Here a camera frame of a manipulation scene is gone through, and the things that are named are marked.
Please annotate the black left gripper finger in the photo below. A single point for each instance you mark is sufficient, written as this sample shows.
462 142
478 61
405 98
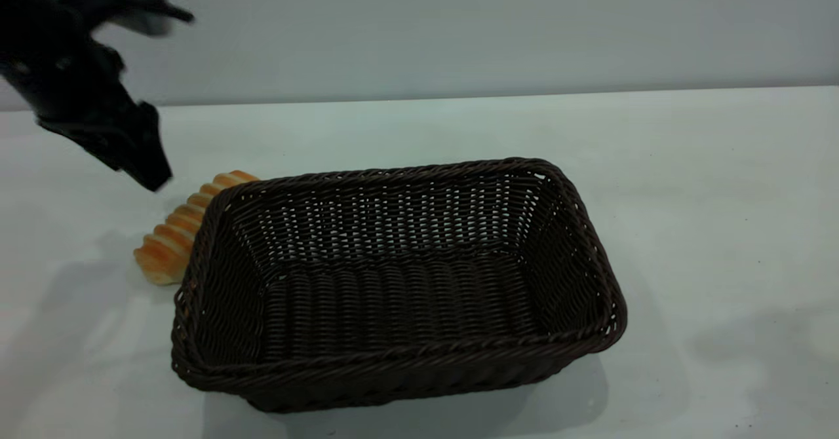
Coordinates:
131 144

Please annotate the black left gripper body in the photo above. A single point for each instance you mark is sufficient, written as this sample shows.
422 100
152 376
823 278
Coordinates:
65 78

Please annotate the striped orange bread roll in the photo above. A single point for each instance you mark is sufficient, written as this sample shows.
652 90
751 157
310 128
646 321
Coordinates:
164 249

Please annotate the dark brown wicker basket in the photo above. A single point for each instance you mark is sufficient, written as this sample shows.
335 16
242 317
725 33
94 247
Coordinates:
393 295

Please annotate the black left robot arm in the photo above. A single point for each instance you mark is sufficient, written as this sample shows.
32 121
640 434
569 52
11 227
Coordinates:
16 0

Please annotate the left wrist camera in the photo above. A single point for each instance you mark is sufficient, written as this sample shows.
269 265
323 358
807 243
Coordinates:
124 3

